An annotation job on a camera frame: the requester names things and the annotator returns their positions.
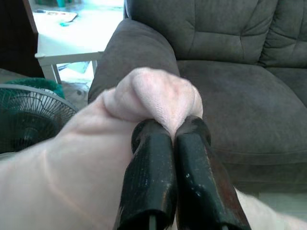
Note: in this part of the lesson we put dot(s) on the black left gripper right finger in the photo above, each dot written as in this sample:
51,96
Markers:
199,177

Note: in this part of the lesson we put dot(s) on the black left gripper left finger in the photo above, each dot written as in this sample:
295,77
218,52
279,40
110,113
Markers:
148,172

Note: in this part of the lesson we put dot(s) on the pale pink pillow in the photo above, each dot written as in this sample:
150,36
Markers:
72,167

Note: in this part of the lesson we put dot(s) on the dark grey fabric sofa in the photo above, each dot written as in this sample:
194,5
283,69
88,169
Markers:
239,83

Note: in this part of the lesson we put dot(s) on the grey floor fan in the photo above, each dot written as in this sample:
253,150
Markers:
31,115

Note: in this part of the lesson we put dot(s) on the teal fuzzy mat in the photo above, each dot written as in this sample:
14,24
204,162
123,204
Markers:
48,83

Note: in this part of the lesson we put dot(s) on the white side table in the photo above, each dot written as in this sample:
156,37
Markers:
67,40

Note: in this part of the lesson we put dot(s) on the small teal object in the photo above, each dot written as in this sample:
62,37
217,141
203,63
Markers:
64,24

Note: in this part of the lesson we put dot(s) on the white printed board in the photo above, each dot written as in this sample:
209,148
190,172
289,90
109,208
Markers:
64,15

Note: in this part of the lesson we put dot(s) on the dark wooden cabinet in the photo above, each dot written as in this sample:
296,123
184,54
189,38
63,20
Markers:
14,36

